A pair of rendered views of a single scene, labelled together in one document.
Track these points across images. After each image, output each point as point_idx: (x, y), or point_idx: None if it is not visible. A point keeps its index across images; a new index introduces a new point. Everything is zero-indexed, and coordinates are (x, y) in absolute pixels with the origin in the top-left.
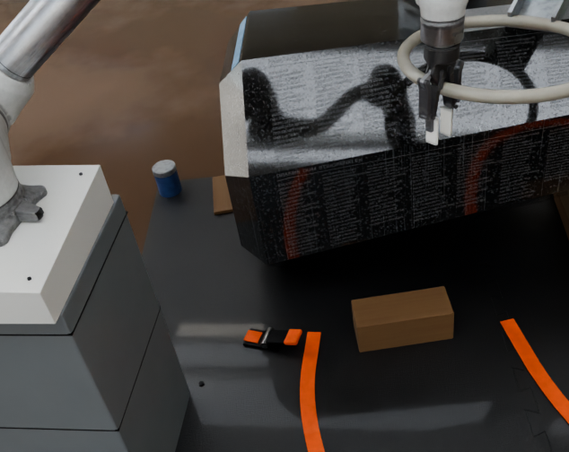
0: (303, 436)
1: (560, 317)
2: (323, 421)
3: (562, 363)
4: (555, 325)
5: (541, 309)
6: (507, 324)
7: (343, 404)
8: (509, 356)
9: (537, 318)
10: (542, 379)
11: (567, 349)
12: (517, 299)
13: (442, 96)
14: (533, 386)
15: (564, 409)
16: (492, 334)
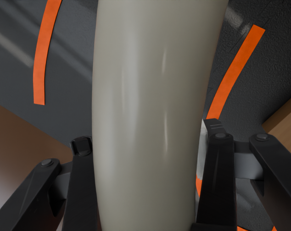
0: (45, 7)
1: None
2: (65, 5)
3: (249, 88)
4: (283, 59)
5: None
6: (255, 31)
7: (86, 3)
8: (225, 57)
9: (280, 43)
10: (223, 90)
11: (265, 82)
12: (290, 13)
13: (205, 163)
14: (214, 88)
15: (211, 115)
16: (235, 30)
